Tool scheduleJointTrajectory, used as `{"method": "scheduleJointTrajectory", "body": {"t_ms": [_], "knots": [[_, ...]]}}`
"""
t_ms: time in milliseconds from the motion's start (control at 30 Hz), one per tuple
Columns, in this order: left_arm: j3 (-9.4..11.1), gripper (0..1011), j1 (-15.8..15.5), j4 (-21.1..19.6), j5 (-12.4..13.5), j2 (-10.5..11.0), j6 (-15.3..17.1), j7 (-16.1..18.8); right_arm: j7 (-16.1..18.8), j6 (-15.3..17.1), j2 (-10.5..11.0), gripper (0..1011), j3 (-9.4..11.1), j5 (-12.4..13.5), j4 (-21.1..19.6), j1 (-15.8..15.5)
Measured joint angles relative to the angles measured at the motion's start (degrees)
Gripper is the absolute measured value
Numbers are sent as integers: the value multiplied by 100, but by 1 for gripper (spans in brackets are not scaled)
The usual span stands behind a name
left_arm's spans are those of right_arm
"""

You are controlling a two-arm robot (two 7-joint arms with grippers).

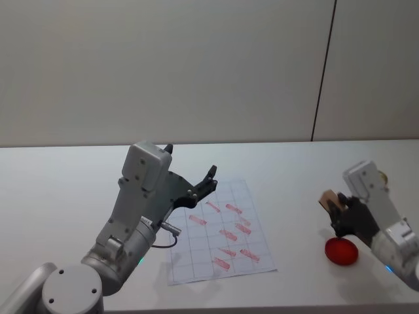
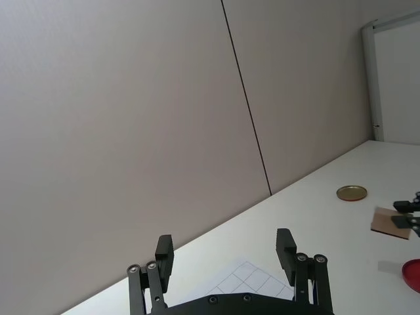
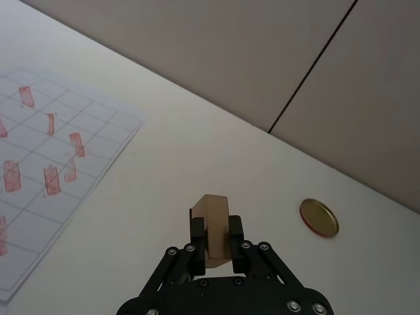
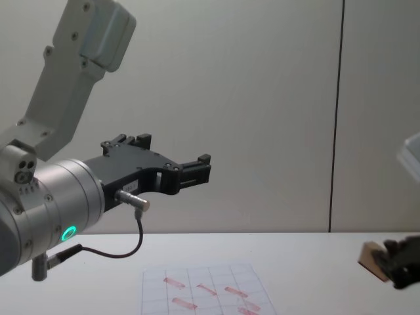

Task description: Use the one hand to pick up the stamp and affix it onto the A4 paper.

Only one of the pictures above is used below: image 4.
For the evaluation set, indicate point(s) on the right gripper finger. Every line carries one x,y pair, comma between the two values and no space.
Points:
402,246
402,274

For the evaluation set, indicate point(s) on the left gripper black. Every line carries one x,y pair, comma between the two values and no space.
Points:
131,167

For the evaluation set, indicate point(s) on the wooden stamp block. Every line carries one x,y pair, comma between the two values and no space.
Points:
369,257

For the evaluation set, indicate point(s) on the white grid paper sheet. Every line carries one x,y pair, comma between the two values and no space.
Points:
203,295

